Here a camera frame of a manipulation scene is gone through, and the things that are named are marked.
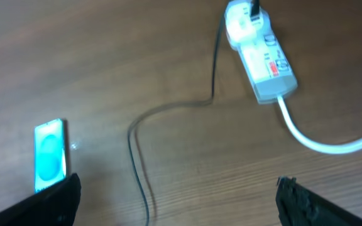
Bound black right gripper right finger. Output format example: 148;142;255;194
275;176;362;226

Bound white power strip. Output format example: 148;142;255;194
224;0;298;105

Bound blue Galaxy smartphone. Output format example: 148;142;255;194
34;119;67;193

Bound black USB charging cable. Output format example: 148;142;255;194
127;0;261;226

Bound white power strip cord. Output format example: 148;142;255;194
276;95;362;155

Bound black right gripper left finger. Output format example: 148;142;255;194
0;173;82;226

